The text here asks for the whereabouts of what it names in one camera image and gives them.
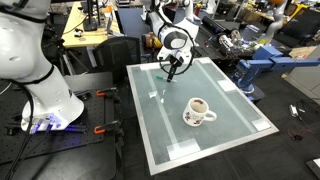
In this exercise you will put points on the black office chair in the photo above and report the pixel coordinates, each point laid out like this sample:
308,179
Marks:
114,54

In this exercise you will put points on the wooden desk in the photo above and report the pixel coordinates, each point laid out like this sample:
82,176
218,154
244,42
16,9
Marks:
90,29

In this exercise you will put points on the green marker pen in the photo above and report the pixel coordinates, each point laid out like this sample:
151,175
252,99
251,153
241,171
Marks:
163,78

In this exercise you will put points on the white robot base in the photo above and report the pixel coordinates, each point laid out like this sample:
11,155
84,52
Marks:
53,103

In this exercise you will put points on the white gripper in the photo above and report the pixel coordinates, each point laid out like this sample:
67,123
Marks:
176,58

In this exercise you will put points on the orange black clamp near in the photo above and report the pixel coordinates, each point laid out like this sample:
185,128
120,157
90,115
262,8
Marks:
113,126

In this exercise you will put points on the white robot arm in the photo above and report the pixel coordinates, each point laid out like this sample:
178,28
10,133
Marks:
178,39

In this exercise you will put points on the orange black clamp far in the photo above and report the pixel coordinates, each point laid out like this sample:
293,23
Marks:
110,93

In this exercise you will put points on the white ceramic mug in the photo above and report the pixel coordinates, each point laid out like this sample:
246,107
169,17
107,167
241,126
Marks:
197,111

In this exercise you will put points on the orange black clamp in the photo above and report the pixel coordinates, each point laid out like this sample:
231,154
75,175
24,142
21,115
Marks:
110,93
113,126

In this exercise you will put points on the glass top table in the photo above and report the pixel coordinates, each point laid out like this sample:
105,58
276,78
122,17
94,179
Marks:
168,141

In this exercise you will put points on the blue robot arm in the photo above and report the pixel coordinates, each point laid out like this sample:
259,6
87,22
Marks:
266,58

